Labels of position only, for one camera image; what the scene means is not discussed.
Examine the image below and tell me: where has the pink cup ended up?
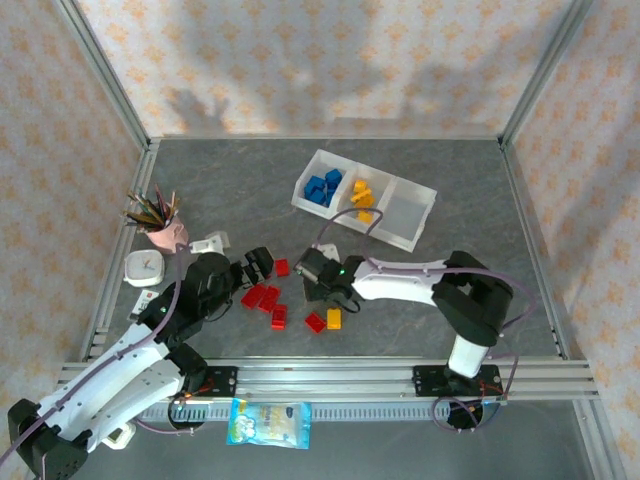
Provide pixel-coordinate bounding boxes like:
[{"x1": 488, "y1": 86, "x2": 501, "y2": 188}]
[{"x1": 144, "y1": 217, "x2": 190, "y2": 255}]

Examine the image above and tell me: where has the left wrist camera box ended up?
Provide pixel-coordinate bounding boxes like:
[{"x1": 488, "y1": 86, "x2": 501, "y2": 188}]
[{"x1": 191, "y1": 231, "x2": 231, "y2": 254}]

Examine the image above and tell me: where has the white digital timer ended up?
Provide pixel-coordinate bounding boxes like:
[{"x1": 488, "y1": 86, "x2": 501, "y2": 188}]
[{"x1": 102, "y1": 424, "x2": 136, "y2": 451}]

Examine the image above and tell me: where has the bundle of coloured pencils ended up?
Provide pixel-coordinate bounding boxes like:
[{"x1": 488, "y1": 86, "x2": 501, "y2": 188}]
[{"x1": 122, "y1": 183, "x2": 181, "y2": 234}]

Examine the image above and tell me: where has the white three-compartment bin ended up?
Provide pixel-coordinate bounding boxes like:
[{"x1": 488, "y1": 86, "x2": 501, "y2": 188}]
[{"x1": 291, "y1": 148, "x2": 439, "y2": 250}]

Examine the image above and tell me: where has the aluminium frame rail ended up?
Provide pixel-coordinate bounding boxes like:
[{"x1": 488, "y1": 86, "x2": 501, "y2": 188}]
[
  {"x1": 78, "y1": 139, "x2": 162, "y2": 362},
  {"x1": 498, "y1": 139, "x2": 587, "y2": 362},
  {"x1": 148, "y1": 132, "x2": 505, "y2": 146}
]

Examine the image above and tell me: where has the aluminium frame leg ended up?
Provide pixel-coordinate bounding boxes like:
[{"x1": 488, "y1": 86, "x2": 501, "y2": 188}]
[{"x1": 572, "y1": 399, "x2": 619, "y2": 480}]

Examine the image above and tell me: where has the wide aluminium mounting rail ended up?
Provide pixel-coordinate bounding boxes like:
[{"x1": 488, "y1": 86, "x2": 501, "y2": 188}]
[{"x1": 57, "y1": 355, "x2": 600, "y2": 401}]

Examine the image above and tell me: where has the white and red card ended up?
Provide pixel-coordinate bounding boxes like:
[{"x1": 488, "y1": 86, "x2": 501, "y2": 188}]
[{"x1": 128, "y1": 288, "x2": 161, "y2": 324}]

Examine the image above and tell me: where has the aluminium frame post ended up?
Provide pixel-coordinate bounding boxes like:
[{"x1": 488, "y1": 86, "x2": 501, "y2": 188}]
[
  {"x1": 498, "y1": 0, "x2": 599, "y2": 151},
  {"x1": 52, "y1": 0, "x2": 154, "y2": 151}
]

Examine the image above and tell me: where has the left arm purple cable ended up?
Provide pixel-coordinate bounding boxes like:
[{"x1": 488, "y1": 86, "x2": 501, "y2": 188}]
[{"x1": 0, "y1": 240, "x2": 196, "y2": 480}]

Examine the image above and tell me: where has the blue snack bag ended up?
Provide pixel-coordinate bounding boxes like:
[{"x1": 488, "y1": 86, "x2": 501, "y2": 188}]
[{"x1": 225, "y1": 398, "x2": 313, "y2": 451}]

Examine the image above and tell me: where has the grey slotted cable duct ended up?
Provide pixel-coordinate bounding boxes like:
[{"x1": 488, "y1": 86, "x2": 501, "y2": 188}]
[{"x1": 139, "y1": 401, "x2": 494, "y2": 424}]

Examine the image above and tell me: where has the white analogue clock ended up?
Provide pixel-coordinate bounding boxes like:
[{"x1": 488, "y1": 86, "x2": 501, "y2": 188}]
[{"x1": 123, "y1": 248, "x2": 166, "y2": 287}]

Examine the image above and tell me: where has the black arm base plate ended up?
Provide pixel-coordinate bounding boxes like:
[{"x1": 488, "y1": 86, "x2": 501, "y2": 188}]
[
  {"x1": 197, "y1": 365, "x2": 239, "y2": 399},
  {"x1": 410, "y1": 364, "x2": 502, "y2": 399}
]

